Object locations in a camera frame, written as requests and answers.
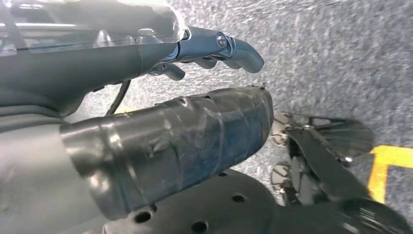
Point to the left robot arm grey sleeve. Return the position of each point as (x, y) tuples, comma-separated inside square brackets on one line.
[(32, 177)]

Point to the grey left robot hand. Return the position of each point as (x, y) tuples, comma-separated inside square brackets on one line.
[(80, 64)]

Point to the black perforated robot housing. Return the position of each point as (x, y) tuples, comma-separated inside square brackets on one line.
[(209, 206)]

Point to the black robot foot mechanism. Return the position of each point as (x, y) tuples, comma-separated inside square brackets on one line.
[(322, 161)]

